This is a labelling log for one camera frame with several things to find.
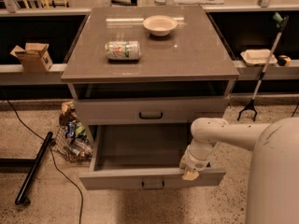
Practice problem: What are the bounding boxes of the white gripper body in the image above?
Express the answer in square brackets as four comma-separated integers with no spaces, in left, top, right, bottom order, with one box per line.
[182,139,219,172]

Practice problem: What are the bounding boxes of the grey drawer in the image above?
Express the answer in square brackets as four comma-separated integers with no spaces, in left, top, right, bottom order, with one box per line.
[74,97,229,125]
[79,123,225,190]

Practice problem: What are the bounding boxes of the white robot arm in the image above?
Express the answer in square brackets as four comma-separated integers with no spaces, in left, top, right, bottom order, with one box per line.
[179,118,299,224]

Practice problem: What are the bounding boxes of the grey top drawer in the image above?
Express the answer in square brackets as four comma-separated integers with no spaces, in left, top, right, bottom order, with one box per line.
[74,97,229,125]

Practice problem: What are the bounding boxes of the grey drawer cabinet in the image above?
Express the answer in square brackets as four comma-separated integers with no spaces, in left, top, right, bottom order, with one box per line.
[61,6,240,181]

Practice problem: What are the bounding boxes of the white foam takeout container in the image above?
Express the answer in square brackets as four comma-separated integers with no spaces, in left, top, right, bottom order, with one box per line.
[240,49,270,66]

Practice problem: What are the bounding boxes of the yellow black tape measure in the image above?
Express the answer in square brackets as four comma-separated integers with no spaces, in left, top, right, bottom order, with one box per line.
[278,55,292,66]

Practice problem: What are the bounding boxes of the green white soda can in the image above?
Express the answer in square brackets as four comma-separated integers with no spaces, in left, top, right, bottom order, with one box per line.
[105,41,141,61]

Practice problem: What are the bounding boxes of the white paper bowl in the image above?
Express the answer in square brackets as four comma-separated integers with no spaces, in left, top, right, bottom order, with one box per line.
[143,15,178,36]

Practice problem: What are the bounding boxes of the black metal table leg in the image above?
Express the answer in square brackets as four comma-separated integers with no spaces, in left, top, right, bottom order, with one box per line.
[15,132,53,206]

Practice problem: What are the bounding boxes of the small cardboard box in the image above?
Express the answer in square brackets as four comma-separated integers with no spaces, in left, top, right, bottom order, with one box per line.
[10,43,52,73]

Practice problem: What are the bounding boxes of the wire basket of trash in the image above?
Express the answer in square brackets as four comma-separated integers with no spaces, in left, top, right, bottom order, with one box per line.
[52,101,93,162]

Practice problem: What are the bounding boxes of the black floor cable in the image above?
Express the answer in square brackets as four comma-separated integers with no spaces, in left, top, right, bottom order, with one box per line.
[0,87,85,224]

